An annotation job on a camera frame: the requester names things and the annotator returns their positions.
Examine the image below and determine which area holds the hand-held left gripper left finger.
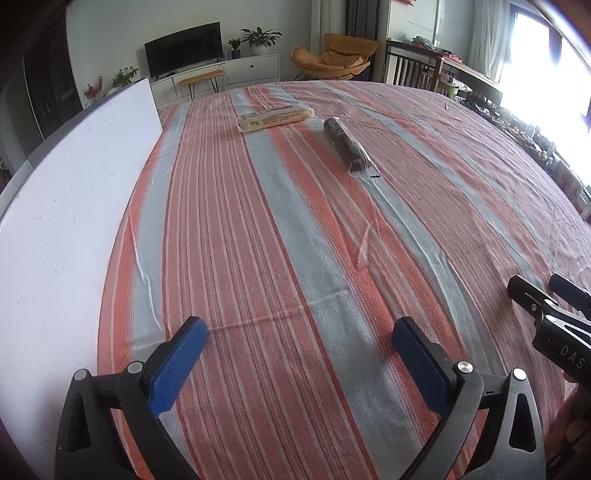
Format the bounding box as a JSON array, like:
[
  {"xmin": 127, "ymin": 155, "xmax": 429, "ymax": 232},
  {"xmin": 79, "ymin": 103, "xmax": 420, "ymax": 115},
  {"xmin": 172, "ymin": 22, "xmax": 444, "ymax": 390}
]
[{"xmin": 55, "ymin": 316, "xmax": 208, "ymax": 480}]

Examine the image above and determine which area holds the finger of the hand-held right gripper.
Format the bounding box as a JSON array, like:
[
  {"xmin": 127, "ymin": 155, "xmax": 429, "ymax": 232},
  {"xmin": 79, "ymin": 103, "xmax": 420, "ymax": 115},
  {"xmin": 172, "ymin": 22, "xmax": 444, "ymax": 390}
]
[
  {"xmin": 549, "ymin": 274, "xmax": 591, "ymax": 319},
  {"xmin": 507, "ymin": 275, "xmax": 557, "ymax": 319}
]

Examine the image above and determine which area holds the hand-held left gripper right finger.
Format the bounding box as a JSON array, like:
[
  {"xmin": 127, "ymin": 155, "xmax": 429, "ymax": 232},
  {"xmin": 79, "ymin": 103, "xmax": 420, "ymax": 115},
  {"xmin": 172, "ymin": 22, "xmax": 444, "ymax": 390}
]
[{"xmin": 392, "ymin": 316, "xmax": 546, "ymax": 480}]

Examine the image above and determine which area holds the white cardboard box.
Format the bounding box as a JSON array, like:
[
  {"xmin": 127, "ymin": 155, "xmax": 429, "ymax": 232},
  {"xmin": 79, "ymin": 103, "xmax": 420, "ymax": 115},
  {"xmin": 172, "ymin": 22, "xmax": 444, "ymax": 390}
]
[{"xmin": 0, "ymin": 76, "xmax": 163, "ymax": 480}]

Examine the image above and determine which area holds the dark brown snack packet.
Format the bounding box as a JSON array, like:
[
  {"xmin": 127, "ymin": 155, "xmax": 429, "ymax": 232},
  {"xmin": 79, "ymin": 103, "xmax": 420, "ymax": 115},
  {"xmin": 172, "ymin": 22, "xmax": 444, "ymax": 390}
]
[{"xmin": 323, "ymin": 117, "xmax": 382, "ymax": 180}]

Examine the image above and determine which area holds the pale yellow snack packet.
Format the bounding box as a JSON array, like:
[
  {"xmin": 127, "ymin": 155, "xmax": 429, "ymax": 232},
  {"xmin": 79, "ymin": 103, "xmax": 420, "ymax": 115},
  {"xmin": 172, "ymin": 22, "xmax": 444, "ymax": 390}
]
[{"xmin": 237, "ymin": 102, "xmax": 315, "ymax": 134}]

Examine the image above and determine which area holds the person's right hand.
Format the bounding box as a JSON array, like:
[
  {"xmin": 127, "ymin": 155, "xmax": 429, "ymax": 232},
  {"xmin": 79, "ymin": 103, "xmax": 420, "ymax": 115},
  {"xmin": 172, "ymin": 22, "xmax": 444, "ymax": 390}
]
[{"xmin": 549, "ymin": 383, "xmax": 591, "ymax": 462}]

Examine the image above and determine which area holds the orange grey striped tablecloth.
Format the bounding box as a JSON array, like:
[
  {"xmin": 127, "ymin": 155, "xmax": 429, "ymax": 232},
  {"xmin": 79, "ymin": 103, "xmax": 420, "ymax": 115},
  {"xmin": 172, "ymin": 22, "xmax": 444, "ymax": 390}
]
[{"xmin": 97, "ymin": 80, "xmax": 591, "ymax": 480}]

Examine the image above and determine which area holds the row of jars and containers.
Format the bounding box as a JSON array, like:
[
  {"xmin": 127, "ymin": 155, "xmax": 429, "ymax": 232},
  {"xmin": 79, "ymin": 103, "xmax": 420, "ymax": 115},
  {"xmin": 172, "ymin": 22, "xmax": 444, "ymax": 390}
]
[{"xmin": 457, "ymin": 90, "xmax": 591, "ymax": 213}]

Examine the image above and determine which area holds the window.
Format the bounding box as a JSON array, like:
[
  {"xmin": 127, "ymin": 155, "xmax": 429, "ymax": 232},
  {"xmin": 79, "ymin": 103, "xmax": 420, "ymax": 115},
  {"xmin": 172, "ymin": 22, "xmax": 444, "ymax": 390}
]
[{"xmin": 499, "ymin": 9, "xmax": 591, "ymax": 139}]

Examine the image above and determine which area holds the dark wooden side table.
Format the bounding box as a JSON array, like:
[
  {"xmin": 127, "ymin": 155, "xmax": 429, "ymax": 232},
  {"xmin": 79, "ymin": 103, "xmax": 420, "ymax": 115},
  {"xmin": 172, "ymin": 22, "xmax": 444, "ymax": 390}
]
[{"xmin": 383, "ymin": 39, "xmax": 504, "ymax": 107}]

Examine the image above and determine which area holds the white sheer curtain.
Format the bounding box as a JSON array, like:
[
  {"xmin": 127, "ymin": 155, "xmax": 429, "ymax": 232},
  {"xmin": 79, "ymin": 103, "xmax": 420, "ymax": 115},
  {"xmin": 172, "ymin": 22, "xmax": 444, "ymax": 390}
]
[{"xmin": 466, "ymin": 0, "xmax": 513, "ymax": 81}]

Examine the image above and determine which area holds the wooden bench with hairpin legs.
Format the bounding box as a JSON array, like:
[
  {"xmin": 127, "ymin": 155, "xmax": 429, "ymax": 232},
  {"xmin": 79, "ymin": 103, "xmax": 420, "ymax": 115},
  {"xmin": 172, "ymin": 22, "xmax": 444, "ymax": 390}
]
[{"xmin": 178, "ymin": 70, "xmax": 226, "ymax": 99}]

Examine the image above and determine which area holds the green plant in vase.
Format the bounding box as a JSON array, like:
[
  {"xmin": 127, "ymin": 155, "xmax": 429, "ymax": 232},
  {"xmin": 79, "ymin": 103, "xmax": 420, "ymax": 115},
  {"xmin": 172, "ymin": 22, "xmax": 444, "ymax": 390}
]
[{"xmin": 112, "ymin": 66, "xmax": 139, "ymax": 89}]

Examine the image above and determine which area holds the orange lounge chair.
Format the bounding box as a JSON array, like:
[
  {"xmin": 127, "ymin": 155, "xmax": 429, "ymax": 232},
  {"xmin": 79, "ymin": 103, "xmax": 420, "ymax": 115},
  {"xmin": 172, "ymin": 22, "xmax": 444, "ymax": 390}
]
[{"xmin": 290, "ymin": 33, "xmax": 380, "ymax": 83}]

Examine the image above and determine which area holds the white television cabinet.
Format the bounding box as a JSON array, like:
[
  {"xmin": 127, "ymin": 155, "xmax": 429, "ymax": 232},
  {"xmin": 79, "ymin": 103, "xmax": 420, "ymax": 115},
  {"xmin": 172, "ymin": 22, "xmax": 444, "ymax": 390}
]
[{"xmin": 150, "ymin": 54, "xmax": 280, "ymax": 109}]

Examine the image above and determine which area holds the dark display cabinet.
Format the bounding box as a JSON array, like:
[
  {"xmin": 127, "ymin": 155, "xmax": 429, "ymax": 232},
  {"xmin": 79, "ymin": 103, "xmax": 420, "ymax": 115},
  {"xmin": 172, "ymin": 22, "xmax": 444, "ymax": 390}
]
[{"xmin": 23, "ymin": 18, "xmax": 84, "ymax": 139}]

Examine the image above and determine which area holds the black television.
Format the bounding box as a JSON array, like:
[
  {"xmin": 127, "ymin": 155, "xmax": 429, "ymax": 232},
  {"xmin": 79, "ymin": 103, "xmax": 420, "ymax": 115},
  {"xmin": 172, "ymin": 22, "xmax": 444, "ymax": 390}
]
[{"xmin": 144, "ymin": 21, "xmax": 222, "ymax": 78}]

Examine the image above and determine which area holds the grey curtain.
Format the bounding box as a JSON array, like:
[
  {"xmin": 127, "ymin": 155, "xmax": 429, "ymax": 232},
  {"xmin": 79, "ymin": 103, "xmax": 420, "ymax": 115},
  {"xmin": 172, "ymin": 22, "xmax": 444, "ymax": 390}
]
[{"xmin": 345, "ymin": 0, "xmax": 389, "ymax": 42}]

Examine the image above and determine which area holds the large potted plant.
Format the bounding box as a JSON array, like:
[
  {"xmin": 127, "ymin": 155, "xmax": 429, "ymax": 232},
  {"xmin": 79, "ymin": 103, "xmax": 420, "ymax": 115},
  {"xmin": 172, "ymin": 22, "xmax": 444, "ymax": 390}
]
[{"xmin": 241, "ymin": 27, "xmax": 282, "ymax": 57}]

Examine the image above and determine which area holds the covered standing air conditioner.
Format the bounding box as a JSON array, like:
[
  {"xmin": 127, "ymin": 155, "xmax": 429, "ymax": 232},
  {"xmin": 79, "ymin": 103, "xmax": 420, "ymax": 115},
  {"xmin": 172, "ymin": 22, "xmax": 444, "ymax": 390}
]
[{"xmin": 311, "ymin": 0, "xmax": 347, "ymax": 51}]

